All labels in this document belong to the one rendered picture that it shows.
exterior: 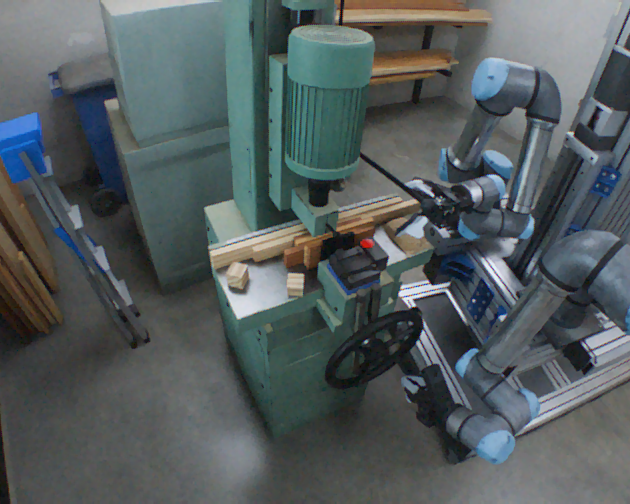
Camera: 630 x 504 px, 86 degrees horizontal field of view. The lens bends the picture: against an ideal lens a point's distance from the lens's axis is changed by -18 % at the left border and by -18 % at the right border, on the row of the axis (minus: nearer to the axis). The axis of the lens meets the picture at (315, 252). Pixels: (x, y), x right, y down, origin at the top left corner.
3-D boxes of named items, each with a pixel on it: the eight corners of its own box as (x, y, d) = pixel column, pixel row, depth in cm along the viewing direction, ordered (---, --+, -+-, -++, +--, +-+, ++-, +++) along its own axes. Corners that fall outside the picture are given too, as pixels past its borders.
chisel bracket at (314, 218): (313, 242, 106) (315, 217, 100) (290, 211, 115) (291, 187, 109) (337, 235, 109) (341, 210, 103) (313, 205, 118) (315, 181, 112)
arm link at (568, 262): (563, 205, 64) (442, 375, 92) (612, 242, 58) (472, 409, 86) (582, 203, 71) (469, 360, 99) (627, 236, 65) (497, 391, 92)
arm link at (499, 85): (473, 194, 137) (543, 89, 86) (433, 187, 138) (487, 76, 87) (472, 166, 141) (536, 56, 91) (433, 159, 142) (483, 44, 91)
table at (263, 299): (253, 365, 91) (251, 351, 87) (211, 276, 110) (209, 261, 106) (450, 282, 114) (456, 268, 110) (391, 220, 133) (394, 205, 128)
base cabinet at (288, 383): (272, 440, 158) (266, 353, 108) (224, 337, 193) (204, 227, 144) (364, 398, 174) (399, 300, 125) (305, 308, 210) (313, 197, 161)
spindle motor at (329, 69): (305, 189, 87) (314, 47, 66) (273, 151, 98) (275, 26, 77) (372, 172, 94) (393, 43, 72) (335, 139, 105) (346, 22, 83)
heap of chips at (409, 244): (407, 255, 112) (410, 245, 110) (380, 225, 121) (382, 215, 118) (431, 246, 115) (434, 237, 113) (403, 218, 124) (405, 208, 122)
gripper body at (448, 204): (444, 205, 91) (478, 195, 96) (421, 187, 97) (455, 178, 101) (436, 231, 96) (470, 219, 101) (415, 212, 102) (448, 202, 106)
